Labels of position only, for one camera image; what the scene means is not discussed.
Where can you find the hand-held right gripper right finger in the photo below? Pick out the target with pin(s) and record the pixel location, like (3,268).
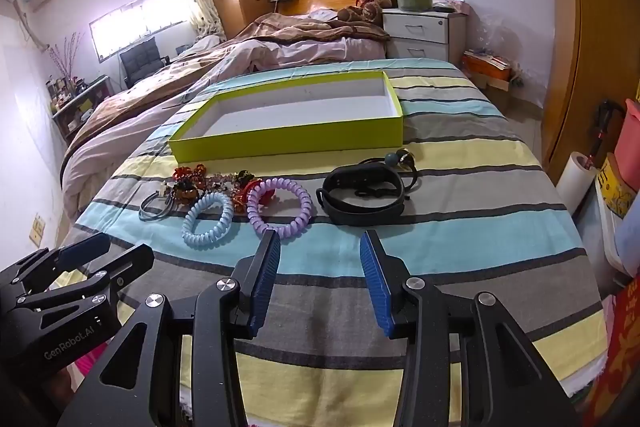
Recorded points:
(375,287)

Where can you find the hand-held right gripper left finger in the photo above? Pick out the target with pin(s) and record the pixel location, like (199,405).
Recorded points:
(262,277)

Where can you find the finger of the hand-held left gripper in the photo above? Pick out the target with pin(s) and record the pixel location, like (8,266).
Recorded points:
(125,264)
(82,249)

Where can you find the black smart band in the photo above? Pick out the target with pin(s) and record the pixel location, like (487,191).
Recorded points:
(350,212)

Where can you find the yellow-green cardboard box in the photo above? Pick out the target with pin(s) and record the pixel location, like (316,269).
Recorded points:
(285,139)

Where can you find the striped bed sheet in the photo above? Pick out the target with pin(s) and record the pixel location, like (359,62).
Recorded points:
(450,227)

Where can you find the cluttered side desk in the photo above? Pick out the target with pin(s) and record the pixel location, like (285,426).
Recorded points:
(75,107)

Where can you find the tan patterned quilt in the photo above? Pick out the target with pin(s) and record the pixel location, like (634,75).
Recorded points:
(140,97)

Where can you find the dried flower branches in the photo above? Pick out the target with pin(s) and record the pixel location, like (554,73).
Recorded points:
(67,57)

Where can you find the black chair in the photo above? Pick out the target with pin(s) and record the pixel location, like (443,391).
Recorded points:
(142,59)

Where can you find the pink duvet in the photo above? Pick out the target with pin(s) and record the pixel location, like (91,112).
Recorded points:
(280,54)

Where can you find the brown cardboard box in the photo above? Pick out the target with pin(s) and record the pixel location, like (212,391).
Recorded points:
(492,94)

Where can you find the white paper roll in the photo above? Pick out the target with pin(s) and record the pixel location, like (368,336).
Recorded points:
(575,182)

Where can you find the window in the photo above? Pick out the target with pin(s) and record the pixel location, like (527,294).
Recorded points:
(135,22)

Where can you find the white storage bin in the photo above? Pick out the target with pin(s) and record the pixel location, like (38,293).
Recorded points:
(607,237)

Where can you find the orange box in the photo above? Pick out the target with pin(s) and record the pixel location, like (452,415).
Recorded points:
(480,66)

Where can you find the brown blanket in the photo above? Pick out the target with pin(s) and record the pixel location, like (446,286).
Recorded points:
(300,32)

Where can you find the red printed box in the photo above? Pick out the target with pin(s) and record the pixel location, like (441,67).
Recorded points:
(622,357)

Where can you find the yellow printed box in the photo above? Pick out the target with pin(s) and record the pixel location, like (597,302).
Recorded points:
(615,192)

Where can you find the white nightstand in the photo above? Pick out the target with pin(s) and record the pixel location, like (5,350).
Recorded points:
(420,32)

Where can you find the brown teddy bear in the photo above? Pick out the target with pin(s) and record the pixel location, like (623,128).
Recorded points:
(370,7)

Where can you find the green basin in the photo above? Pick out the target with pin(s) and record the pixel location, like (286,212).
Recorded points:
(414,3)

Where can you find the pink plastic box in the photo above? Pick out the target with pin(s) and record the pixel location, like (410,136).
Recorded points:
(630,142)

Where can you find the large wooden closet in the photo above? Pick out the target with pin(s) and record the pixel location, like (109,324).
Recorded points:
(595,32)

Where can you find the wall socket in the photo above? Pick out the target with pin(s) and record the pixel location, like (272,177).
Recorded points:
(37,229)

